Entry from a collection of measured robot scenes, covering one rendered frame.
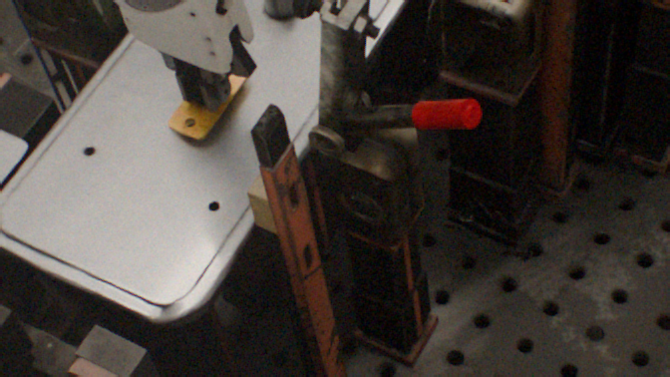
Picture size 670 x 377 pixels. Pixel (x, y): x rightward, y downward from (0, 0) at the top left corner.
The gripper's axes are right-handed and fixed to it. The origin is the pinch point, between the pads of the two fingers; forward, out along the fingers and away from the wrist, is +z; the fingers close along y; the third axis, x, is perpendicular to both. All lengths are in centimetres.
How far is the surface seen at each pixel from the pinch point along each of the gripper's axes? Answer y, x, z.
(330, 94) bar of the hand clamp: -14.9, 1.7, -8.8
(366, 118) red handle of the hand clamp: -17.1, 0.6, -5.5
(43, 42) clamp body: 23.2, -3.1, 10.7
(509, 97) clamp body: -22.1, -15.0, 8.2
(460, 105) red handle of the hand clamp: -25.3, 0.1, -11.4
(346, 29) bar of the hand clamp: -17.2, 1.6, -17.7
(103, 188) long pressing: 3.8, 11.5, 3.6
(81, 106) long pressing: 10.7, 5.0, 3.9
